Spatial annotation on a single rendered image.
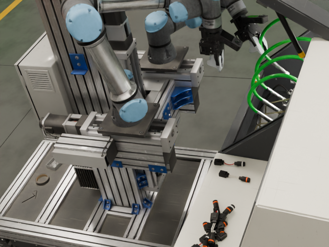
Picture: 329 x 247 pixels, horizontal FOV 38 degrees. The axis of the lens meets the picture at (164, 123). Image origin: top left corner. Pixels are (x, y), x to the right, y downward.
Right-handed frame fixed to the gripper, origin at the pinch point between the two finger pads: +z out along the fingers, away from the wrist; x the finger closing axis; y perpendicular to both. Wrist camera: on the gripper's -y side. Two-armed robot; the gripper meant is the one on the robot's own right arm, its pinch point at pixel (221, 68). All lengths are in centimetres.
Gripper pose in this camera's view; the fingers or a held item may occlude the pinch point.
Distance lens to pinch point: 202.6
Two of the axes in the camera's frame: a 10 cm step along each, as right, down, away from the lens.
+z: 1.5, 7.6, 6.3
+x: -3.8, 6.3, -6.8
